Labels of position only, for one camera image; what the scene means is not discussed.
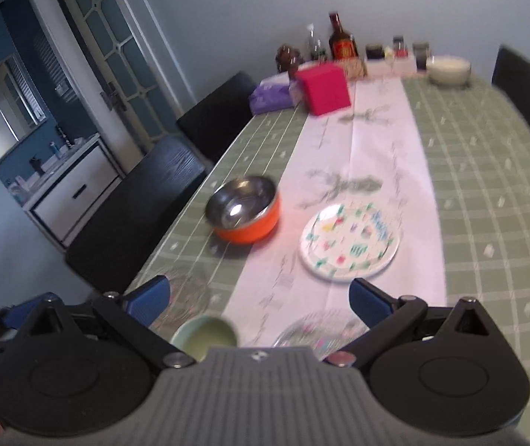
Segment brown figurine jar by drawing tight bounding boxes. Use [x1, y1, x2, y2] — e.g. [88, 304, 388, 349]
[276, 43, 303, 74]

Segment metal door handle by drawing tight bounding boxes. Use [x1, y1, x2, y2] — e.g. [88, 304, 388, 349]
[100, 81, 127, 112]

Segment white glazed door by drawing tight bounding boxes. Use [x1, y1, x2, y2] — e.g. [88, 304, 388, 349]
[28, 0, 186, 168]

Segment white table runner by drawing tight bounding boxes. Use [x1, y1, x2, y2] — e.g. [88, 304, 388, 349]
[222, 75, 449, 350]

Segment purple tissue pack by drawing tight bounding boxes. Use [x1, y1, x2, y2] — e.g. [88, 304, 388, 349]
[248, 79, 303, 114]

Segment patterned paper plate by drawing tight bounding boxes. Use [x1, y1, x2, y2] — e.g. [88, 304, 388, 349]
[299, 203, 401, 282]

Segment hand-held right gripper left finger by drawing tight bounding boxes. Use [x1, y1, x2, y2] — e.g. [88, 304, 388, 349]
[11, 275, 201, 371]

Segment brown liquor bottle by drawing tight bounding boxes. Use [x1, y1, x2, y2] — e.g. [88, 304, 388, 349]
[327, 12, 357, 61]

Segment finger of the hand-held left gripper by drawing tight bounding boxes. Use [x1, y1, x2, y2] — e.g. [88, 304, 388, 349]
[2, 302, 40, 330]

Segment clear glass plate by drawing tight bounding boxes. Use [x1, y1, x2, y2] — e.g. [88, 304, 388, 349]
[272, 313, 370, 362]

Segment wall mirror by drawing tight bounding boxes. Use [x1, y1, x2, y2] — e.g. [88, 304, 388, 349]
[0, 51, 49, 163]

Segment orange steel bowl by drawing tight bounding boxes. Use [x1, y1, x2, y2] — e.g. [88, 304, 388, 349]
[204, 175, 282, 245]

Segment pale green bowl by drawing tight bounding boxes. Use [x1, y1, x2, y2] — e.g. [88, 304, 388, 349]
[171, 315, 240, 363]

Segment clear plastic bottle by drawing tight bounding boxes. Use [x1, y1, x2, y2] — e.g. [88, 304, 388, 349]
[306, 23, 327, 62]

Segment pink box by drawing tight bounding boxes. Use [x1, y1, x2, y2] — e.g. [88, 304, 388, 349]
[295, 61, 352, 117]

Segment black chair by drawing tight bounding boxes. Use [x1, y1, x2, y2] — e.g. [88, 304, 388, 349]
[64, 136, 208, 294]
[491, 45, 530, 149]
[175, 71, 259, 164]

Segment white drawer cabinet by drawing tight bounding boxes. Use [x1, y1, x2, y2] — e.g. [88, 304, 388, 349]
[23, 132, 123, 248]

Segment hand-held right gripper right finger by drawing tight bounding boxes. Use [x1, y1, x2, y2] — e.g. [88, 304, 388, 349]
[327, 278, 500, 368]

